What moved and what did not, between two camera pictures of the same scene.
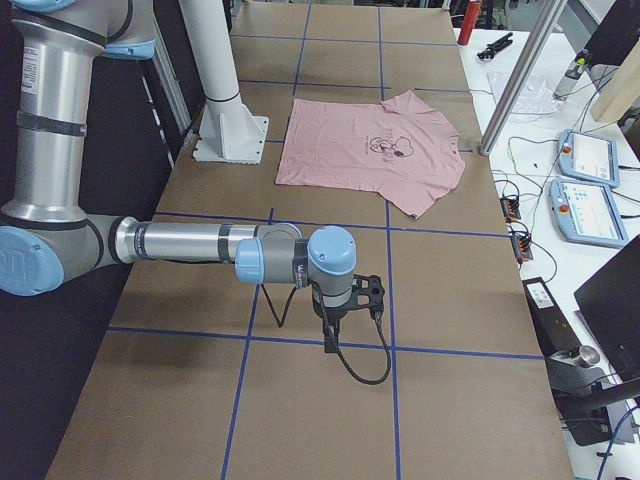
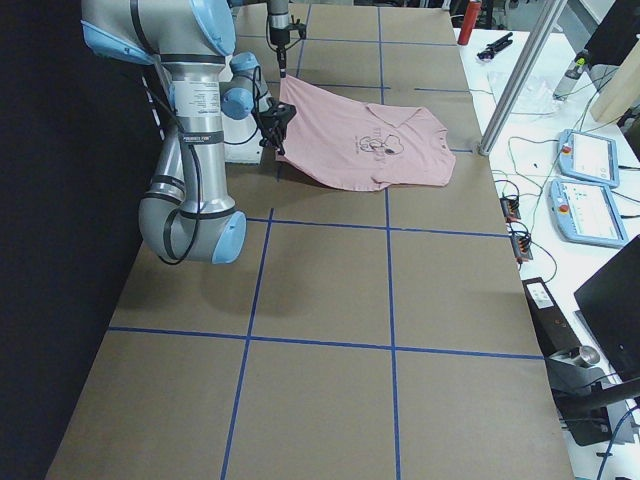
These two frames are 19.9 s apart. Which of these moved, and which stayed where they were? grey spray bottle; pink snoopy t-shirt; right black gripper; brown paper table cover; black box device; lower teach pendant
Moved: pink snoopy t-shirt; right black gripper
Stayed: brown paper table cover; lower teach pendant; grey spray bottle; black box device
